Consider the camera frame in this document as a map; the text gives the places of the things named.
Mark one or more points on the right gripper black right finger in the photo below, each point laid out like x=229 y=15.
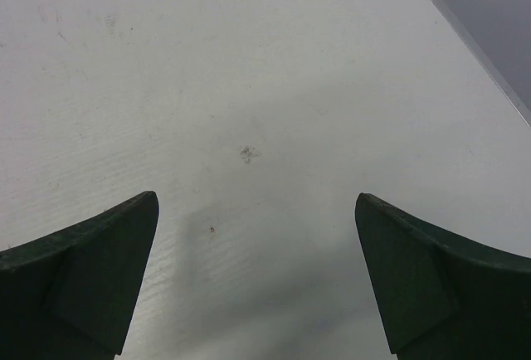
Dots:
x=441 y=295

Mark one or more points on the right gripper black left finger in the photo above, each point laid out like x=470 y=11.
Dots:
x=72 y=294

